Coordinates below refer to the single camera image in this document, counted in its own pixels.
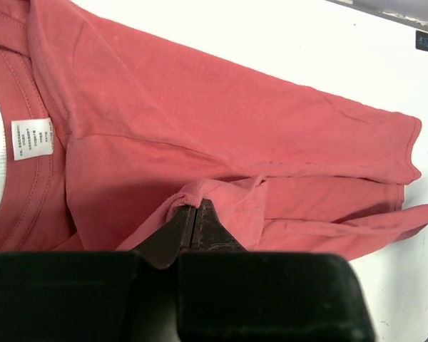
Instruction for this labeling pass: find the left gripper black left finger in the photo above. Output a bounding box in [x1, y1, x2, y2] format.
[0, 207, 196, 341]

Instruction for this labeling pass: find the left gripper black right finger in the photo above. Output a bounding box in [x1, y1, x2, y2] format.
[177, 200, 375, 341]

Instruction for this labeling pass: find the pink t shirt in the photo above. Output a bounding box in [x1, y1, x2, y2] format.
[0, 1, 428, 260]

